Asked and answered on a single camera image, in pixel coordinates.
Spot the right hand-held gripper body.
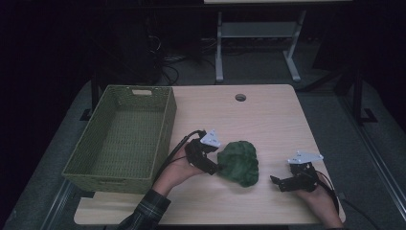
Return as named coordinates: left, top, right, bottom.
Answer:
left=286, top=150, right=324, bottom=193

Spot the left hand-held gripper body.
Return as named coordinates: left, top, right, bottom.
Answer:
left=185, top=128, right=222, bottom=169

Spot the green fleece pet garment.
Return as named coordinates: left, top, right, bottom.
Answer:
left=216, top=140, right=260, bottom=189

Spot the green woven basket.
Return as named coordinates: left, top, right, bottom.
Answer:
left=61, top=84, right=178, bottom=196

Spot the person's left hand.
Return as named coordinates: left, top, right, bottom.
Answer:
left=152, top=149, right=205, bottom=196

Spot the person's right hand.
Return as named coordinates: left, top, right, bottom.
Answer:
left=295, top=177, right=345, bottom=229

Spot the grey metal table stand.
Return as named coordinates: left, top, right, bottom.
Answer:
left=214, top=9, right=307, bottom=83

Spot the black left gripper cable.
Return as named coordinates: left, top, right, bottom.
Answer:
left=152, top=129, right=206, bottom=185

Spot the metal floor rail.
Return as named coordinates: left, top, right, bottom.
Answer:
left=40, top=178, right=77, bottom=230
left=338, top=95, right=406, bottom=221

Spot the tangle of black floor cables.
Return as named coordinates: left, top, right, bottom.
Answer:
left=145, top=34, right=218, bottom=86

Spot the black stand post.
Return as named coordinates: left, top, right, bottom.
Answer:
left=352, top=68, right=379, bottom=125
left=79, top=73, right=101, bottom=122

